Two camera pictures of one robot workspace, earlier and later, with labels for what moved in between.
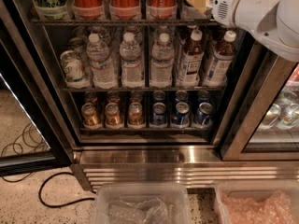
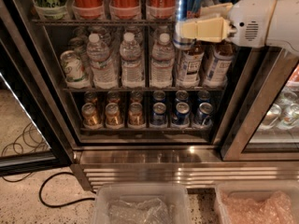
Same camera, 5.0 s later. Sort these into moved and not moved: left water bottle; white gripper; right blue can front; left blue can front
Moved: white gripper
Not moved: left blue can front; right blue can front; left water bottle
